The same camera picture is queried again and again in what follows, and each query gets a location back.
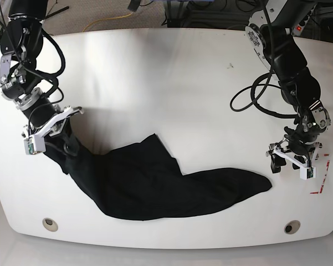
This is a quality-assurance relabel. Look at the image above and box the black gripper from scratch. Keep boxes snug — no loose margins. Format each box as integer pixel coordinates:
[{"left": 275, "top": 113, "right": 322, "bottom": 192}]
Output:
[
  {"left": 270, "top": 124, "right": 322, "bottom": 175},
  {"left": 19, "top": 95, "right": 80, "bottom": 157}
]

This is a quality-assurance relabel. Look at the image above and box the black T-shirt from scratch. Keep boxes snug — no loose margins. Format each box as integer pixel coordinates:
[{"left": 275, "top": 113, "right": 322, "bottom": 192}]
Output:
[{"left": 45, "top": 134, "right": 272, "bottom": 221}]

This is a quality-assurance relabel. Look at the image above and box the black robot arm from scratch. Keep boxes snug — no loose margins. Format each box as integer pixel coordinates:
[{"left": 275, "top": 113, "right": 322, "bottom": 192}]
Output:
[
  {"left": 245, "top": 1, "right": 331, "bottom": 180},
  {"left": 0, "top": 1, "right": 83, "bottom": 157}
]

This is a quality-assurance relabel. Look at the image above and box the red tape rectangle marking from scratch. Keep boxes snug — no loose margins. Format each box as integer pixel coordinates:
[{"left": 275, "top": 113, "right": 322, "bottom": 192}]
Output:
[{"left": 310, "top": 154, "right": 331, "bottom": 195}]

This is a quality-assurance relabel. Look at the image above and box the white power strip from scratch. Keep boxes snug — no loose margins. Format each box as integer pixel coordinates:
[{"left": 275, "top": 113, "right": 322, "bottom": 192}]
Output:
[{"left": 292, "top": 6, "right": 315, "bottom": 37}]

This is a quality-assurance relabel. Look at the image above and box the right table cable grommet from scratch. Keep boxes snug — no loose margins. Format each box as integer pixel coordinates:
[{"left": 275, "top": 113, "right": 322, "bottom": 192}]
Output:
[{"left": 284, "top": 220, "right": 301, "bottom": 234}]

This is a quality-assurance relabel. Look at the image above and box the table cable grommet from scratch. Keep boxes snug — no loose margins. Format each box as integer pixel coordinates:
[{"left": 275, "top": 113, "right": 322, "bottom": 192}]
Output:
[
  {"left": 284, "top": 220, "right": 301, "bottom": 234},
  {"left": 42, "top": 218, "right": 58, "bottom": 232}
]

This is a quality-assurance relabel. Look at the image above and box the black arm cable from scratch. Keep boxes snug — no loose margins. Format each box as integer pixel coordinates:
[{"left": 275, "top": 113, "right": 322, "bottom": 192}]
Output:
[
  {"left": 229, "top": 71, "right": 300, "bottom": 119},
  {"left": 34, "top": 29, "right": 66, "bottom": 111}
]

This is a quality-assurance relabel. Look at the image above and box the left table cable grommet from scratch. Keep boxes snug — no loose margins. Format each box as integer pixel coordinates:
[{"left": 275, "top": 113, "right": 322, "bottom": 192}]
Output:
[{"left": 42, "top": 218, "right": 58, "bottom": 232}]

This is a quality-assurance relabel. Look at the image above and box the yellow cable on floor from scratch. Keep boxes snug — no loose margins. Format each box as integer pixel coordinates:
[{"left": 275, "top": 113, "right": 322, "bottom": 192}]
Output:
[{"left": 83, "top": 10, "right": 134, "bottom": 33}]

